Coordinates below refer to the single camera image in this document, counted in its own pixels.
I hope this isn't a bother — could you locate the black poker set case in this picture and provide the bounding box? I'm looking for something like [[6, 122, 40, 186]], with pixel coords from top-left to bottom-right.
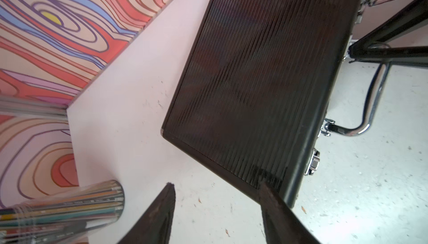
[[161, 0, 370, 207]]

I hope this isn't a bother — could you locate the aluminium frame post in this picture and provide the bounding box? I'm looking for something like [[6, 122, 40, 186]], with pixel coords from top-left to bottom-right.
[[1, 95, 68, 121]]

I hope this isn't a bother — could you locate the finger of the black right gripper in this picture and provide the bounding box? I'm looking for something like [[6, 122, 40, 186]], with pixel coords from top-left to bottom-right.
[[348, 0, 428, 69]]

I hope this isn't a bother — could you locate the clear plastic pencil jar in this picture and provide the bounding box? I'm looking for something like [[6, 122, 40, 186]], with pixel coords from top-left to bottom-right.
[[1, 180, 125, 244]]

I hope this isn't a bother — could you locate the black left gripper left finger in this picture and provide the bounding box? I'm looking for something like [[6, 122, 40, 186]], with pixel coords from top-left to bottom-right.
[[119, 183, 176, 244]]

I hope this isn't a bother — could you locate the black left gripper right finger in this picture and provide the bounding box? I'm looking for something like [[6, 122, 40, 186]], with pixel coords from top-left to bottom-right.
[[259, 182, 319, 244]]

